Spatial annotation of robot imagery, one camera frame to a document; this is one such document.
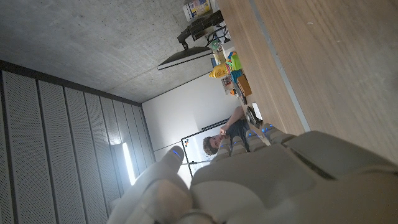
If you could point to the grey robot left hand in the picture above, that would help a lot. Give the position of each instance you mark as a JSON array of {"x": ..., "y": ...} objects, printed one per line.
[{"x": 280, "y": 186}]

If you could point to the seated person dark shirt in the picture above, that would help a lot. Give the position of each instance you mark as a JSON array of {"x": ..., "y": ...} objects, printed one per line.
[{"x": 237, "y": 127}]

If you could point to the black folded pouch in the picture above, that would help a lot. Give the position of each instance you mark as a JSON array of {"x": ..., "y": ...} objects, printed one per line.
[{"x": 252, "y": 117}]

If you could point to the small white flat box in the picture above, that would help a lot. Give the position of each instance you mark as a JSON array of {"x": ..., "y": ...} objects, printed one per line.
[{"x": 257, "y": 111}]

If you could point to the black framed whiteboard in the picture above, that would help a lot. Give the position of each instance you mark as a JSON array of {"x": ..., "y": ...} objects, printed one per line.
[{"x": 194, "y": 152}]

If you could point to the orange toy brick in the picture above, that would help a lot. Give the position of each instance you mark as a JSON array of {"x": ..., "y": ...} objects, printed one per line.
[{"x": 244, "y": 85}]

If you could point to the blue toy cube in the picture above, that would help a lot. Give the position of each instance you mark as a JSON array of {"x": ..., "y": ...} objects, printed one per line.
[{"x": 236, "y": 76}]

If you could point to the yellow squeeze bottle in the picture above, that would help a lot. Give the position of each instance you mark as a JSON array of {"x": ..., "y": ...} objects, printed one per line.
[{"x": 219, "y": 71}]

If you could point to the green toy cube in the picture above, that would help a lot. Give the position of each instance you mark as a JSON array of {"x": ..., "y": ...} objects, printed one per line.
[{"x": 236, "y": 61}]

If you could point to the white toy cube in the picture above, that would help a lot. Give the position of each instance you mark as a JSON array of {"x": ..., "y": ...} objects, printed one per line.
[{"x": 228, "y": 49}]

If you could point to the black computer monitor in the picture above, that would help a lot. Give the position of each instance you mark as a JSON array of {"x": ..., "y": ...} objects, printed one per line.
[{"x": 185, "y": 57}]

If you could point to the white printed canister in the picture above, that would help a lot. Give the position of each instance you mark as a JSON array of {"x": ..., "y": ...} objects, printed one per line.
[{"x": 197, "y": 8}]

